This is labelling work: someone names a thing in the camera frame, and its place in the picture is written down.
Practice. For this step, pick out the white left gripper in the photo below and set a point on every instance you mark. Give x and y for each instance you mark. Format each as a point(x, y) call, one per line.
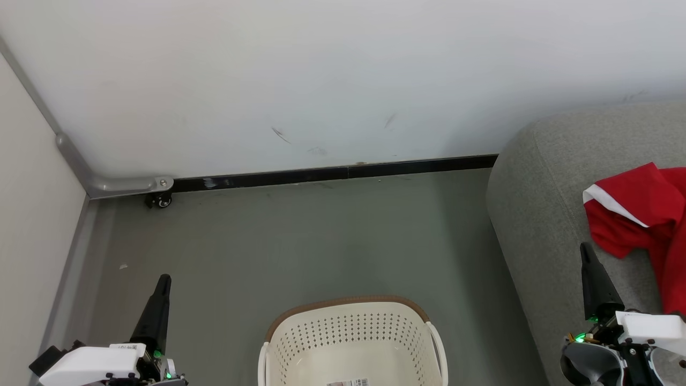
point(91, 367)

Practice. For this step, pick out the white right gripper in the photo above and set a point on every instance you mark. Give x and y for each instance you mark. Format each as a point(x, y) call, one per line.
point(648, 327)

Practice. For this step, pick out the cream perforated laundry basket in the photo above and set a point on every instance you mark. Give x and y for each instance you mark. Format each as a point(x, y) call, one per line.
point(348, 332)

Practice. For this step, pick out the grey fabric sofa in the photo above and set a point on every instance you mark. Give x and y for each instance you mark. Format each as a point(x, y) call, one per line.
point(536, 214)

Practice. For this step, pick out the small black caster wheel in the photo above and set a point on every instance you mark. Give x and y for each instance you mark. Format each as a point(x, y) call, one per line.
point(159, 201)

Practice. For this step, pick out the white printed label sticker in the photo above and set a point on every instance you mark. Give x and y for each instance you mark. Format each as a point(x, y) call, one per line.
point(348, 383)

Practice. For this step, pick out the black skirting board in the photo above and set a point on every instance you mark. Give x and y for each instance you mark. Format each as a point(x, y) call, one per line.
point(321, 174)

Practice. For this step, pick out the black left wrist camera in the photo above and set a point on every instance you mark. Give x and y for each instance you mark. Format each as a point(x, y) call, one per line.
point(45, 360)

